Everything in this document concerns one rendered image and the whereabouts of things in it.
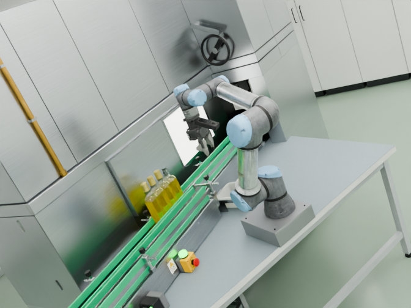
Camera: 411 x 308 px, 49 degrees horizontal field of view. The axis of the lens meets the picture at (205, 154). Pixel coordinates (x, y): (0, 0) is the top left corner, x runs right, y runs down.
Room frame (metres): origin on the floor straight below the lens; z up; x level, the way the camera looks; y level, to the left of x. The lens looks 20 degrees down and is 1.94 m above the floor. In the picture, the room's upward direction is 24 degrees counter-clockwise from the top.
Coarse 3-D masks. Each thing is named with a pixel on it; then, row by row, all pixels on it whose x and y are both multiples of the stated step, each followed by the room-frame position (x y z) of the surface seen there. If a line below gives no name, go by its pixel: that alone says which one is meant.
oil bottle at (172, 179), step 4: (172, 176) 2.21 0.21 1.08; (168, 180) 2.19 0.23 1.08; (172, 180) 2.20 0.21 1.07; (176, 180) 2.22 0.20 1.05; (172, 184) 2.19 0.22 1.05; (176, 184) 2.21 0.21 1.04; (172, 188) 2.18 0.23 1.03; (176, 188) 2.20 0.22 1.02; (180, 188) 2.22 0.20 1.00; (176, 192) 2.19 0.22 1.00; (180, 192) 2.21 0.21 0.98; (176, 196) 2.19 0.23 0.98; (180, 196) 2.20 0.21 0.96
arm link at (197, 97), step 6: (204, 84) 2.01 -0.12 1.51; (186, 90) 2.03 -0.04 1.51; (192, 90) 1.97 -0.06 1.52; (198, 90) 1.95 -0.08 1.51; (204, 90) 1.98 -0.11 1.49; (210, 90) 1.99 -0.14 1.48; (186, 96) 1.99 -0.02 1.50; (192, 96) 1.94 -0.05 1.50; (198, 96) 1.94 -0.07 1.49; (204, 96) 1.95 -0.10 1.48; (210, 96) 1.99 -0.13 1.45; (186, 102) 2.00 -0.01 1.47; (192, 102) 1.94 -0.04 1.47; (198, 102) 1.94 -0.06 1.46; (204, 102) 1.95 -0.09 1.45
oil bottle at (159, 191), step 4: (160, 188) 2.12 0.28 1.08; (152, 192) 2.12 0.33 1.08; (156, 192) 2.10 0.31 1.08; (160, 192) 2.11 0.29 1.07; (164, 192) 2.13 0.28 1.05; (160, 196) 2.10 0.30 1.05; (164, 196) 2.12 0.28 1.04; (160, 200) 2.10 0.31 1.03; (164, 200) 2.11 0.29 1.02; (168, 200) 2.13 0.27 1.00; (164, 204) 2.10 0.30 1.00; (168, 204) 2.12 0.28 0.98; (164, 208) 2.10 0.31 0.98; (168, 208) 2.11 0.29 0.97
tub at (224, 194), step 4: (228, 184) 2.37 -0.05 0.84; (232, 184) 2.36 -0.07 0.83; (224, 188) 2.34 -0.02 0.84; (228, 188) 2.36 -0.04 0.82; (232, 188) 2.36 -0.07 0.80; (220, 192) 2.30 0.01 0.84; (224, 192) 2.32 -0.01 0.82; (228, 192) 2.34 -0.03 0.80; (220, 196) 2.29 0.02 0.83; (224, 196) 2.31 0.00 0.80; (228, 196) 2.33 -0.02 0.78
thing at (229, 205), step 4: (220, 200) 2.24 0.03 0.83; (224, 200) 2.22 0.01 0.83; (228, 200) 2.20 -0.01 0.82; (220, 204) 2.24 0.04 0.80; (224, 204) 2.23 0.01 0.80; (228, 204) 2.21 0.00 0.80; (232, 204) 2.20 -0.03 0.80; (220, 208) 2.25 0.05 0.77; (224, 208) 2.23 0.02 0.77; (228, 208) 2.22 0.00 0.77; (232, 208) 2.20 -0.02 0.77; (236, 208) 2.19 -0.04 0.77; (252, 208) 2.12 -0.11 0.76
